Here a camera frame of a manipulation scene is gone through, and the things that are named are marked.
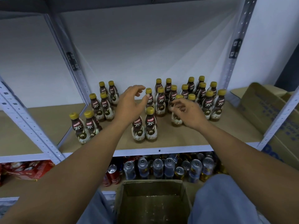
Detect person's right hand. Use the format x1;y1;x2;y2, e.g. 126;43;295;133
169;98;210;133

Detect person's left hand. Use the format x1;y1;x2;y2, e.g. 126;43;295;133
113;85;151;125

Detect group of Kopiko coffee bottles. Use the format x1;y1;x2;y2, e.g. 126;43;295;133
69;75;227;145

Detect brown cardboard box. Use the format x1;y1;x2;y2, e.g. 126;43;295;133
113;180;193;224

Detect white metal shelving rack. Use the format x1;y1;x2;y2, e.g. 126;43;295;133
0;0;299;203

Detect person's right forearm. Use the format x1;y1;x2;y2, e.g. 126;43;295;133
198;123;299;224

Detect person's left forearm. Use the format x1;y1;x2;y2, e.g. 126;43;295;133
0;119;129;224

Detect person's grey trousers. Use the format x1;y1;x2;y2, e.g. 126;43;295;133
77;174;273;224

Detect row of silver cans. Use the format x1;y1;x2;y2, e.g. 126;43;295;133
102;153;219;187

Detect open brown carton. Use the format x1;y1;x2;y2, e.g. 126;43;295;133
230;82;299;170

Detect red snack packet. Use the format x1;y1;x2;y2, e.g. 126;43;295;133
0;160;55;181

